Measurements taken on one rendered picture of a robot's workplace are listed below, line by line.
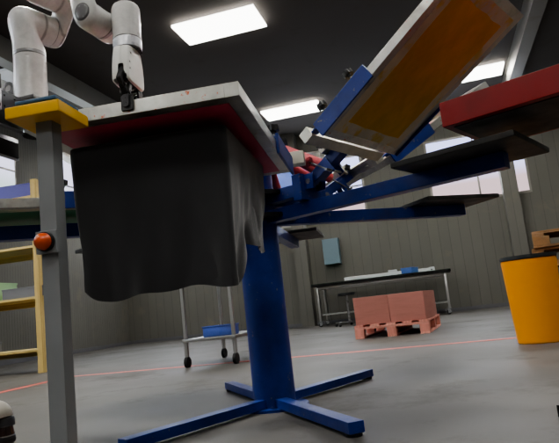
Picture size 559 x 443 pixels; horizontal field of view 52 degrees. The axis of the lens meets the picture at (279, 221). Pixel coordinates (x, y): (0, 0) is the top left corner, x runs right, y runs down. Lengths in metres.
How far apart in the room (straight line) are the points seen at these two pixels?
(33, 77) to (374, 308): 5.72
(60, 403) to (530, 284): 3.84
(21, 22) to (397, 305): 5.76
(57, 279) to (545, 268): 3.89
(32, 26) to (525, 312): 3.84
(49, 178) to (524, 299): 3.87
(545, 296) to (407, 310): 2.62
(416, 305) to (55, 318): 5.93
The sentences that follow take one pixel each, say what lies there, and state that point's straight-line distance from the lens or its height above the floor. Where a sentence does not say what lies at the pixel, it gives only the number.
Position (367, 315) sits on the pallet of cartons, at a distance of 7.10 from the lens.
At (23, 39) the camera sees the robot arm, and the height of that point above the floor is 1.33.
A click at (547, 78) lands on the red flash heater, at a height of 1.07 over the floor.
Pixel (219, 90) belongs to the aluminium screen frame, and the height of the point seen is 1.00.
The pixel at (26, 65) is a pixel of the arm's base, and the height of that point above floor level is 1.25.
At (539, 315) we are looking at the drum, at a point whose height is 0.21.
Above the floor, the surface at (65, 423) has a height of 0.27.
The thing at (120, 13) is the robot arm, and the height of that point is 1.25.
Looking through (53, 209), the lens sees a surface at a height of 0.72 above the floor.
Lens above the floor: 0.45
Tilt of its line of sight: 9 degrees up
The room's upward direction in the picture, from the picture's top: 6 degrees counter-clockwise
